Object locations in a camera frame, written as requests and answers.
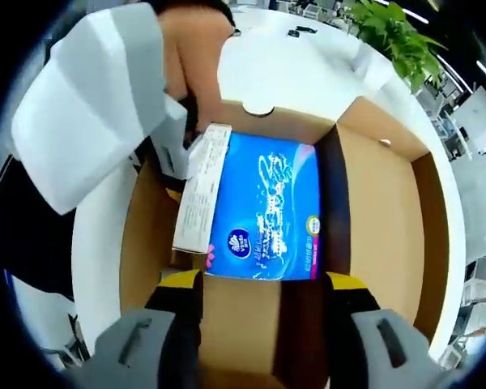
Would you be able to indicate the small white printed carton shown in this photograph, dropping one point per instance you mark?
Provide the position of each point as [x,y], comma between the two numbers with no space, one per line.
[198,202]

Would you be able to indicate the black elongated tool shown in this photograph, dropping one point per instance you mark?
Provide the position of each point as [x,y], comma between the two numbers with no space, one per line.
[308,29]

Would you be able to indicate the black flat device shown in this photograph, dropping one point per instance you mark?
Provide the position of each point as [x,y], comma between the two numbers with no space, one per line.
[293,32]

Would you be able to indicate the ceiling light strip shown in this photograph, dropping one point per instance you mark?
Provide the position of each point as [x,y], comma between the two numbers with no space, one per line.
[453,69]

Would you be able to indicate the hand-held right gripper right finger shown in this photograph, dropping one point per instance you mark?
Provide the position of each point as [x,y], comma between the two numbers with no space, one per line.
[372,348]

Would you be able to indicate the green potted plant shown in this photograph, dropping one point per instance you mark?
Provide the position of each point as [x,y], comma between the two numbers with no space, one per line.
[397,40]

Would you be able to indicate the brown cardboard shoe box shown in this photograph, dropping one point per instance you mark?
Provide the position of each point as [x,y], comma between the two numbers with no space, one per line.
[372,202]

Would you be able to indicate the blue soft tissue packet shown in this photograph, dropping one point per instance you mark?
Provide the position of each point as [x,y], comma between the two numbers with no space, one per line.
[263,202]

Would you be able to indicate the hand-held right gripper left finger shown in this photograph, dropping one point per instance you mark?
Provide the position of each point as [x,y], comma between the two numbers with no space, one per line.
[117,356]

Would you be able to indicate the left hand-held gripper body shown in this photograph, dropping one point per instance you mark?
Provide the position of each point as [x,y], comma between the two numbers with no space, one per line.
[89,113]

